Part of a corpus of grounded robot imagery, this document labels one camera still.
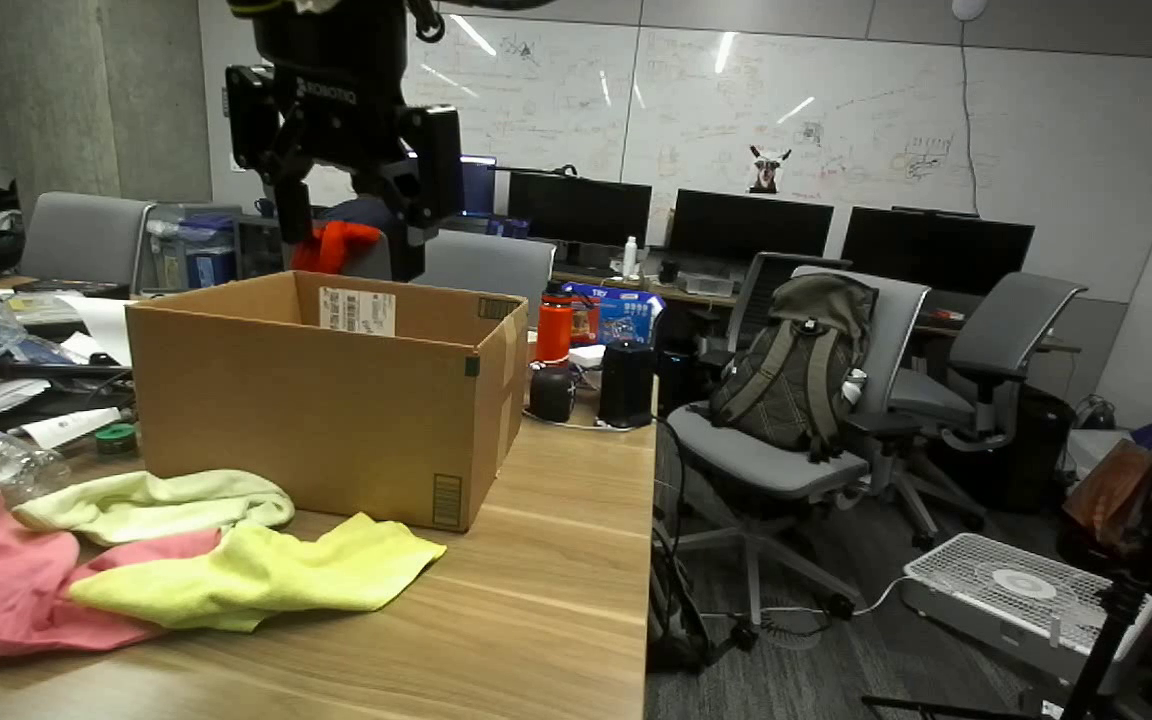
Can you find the grey office chair with backpack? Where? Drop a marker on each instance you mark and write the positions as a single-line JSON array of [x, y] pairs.
[[755, 489]]

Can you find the black monitor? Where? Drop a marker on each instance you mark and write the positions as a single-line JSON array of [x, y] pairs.
[[583, 214], [734, 231], [952, 255]]

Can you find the clear plastic storage bin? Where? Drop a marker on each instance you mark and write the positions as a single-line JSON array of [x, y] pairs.
[[1024, 606]]

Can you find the grey chair behind box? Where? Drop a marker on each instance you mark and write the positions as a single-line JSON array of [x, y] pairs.
[[496, 271]]

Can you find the black speaker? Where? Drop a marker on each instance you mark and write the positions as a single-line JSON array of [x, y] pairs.
[[627, 384]]

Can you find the black monitor left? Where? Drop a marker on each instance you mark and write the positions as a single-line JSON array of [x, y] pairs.
[[583, 214]]

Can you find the grey office chair right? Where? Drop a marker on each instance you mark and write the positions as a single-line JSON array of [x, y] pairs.
[[962, 403]]

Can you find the grey chair far left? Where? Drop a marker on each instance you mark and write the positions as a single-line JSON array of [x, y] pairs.
[[76, 237]]

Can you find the pink cloth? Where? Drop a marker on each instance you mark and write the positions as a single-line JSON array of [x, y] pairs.
[[39, 575]]

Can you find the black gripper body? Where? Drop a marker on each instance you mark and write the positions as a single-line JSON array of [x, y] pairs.
[[326, 89]]

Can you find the black monitor right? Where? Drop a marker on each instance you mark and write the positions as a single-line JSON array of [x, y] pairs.
[[952, 255]]

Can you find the dog figurine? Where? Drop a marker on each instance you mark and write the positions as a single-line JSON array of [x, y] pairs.
[[765, 171]]

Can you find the black monitor middle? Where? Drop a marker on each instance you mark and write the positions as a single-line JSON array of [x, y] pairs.
[[734, 231]]

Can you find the orange jacket on chair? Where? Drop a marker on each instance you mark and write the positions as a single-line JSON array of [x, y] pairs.
[[332, 247]]

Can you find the yellow microfiber cloth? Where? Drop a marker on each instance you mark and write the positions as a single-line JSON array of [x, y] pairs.
[[252, 575]]

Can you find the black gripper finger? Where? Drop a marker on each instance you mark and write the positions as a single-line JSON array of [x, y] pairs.
[[407, 248], [293, 211]]

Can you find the cardboard box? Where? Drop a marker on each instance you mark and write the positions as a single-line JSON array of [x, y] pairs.
[[349, 395]]

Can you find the pale green cloth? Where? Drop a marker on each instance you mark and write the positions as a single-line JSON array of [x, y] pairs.
[[142, 507]]

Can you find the grey green backpack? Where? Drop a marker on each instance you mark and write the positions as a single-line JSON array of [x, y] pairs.
[[804, 366]]

